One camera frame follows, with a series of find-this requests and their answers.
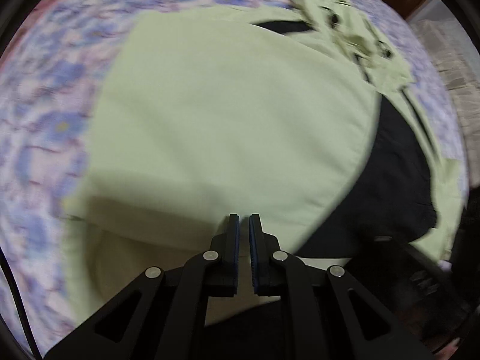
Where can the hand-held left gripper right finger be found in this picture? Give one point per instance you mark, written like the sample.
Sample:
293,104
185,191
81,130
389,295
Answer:
253,240

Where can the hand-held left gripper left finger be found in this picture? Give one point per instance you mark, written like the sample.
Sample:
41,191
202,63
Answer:
234,240

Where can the light green jacket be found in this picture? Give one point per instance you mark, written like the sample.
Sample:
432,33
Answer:
225,120

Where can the blue floral blanket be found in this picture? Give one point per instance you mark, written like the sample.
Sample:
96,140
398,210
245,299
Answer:
48,101

